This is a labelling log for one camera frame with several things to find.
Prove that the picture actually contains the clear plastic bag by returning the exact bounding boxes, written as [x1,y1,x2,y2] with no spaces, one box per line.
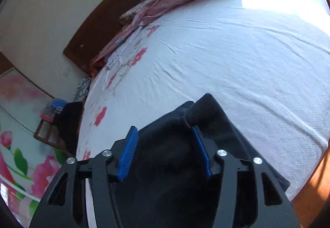
[40,98,67,121]

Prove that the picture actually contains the floral wardrobe door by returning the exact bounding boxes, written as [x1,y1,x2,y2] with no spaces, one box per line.
[0,68,68,221]

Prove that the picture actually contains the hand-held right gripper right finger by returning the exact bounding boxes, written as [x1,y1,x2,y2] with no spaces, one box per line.
[191,125,301,228]

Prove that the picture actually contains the red tasselled cloth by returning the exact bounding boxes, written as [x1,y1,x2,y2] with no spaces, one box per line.
[89,59,106,77]

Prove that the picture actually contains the grey patterned cloth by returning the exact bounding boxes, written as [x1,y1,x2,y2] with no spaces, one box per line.
[75,78,92,102]

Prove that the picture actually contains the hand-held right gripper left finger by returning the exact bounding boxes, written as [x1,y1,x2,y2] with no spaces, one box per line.
[29,125,138,228]

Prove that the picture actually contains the bed with white sheet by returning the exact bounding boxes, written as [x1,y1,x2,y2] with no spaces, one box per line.
[76,0,330,228]

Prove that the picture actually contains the black sports pants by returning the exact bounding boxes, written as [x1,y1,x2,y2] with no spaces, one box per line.
[111,92,290,228]

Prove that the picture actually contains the wooden headboard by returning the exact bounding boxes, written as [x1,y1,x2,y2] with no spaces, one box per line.
[63,0,165,77]

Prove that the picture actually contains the black clothes pile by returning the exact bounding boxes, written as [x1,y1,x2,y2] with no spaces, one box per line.
[53,102,83,154]

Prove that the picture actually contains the wooden chair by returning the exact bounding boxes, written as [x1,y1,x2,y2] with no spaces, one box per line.
[33,96,87,156]

